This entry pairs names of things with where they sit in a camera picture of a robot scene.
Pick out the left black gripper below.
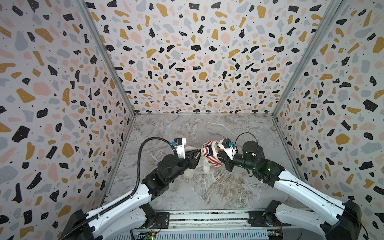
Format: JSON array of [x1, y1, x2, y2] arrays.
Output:
[[167, 148, 204, 184]]

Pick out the white plush teddy bear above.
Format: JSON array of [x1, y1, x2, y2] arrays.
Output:
[[184, 155, 216, 179]]

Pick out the red white striped knit sweater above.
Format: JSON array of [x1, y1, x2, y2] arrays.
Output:
[[201, 141, 228, 168]]

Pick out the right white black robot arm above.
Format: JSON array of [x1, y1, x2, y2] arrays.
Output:
[[218, 139, 364, 240]]

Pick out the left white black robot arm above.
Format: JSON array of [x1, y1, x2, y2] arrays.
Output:
[[61, 150, 201, 240]]

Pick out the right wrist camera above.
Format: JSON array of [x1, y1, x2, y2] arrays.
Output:
[[218, 139, 237, 161]]

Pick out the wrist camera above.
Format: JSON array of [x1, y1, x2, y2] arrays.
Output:
[[172, 138, 187, 159], [218, 139, 237, 161]]

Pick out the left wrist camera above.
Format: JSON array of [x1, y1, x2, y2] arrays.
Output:
[[172, 138, 187, 159]]

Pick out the thin black right camera cable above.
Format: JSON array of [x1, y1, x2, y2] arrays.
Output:
[[233, 131, 370, 240]]

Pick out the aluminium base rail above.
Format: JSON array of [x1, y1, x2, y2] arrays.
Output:
[[79, 208, 335, 233]]

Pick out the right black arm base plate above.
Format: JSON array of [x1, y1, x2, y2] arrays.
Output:
[[248, 210, 291, 228]]

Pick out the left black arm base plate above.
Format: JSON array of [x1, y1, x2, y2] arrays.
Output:
[[127, 211, 171, 231]]

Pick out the white vented cable duct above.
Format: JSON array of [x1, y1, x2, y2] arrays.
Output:
[[110, 230, 269, 240]]

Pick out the black corrugated cable conduit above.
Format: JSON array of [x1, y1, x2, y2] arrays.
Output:
[[58, 137, 176, 240]]

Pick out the right aluminium corner post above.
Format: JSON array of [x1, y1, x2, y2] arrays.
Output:
[[273, 0, 343, 118]]

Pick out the aluminium corner post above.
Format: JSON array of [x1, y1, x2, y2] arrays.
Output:
[[273, 0, 343, 118], [75, 0, 136, 118]]

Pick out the left aluminium corner post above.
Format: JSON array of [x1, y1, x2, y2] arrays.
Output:
[[75, 0, 136, 118]]

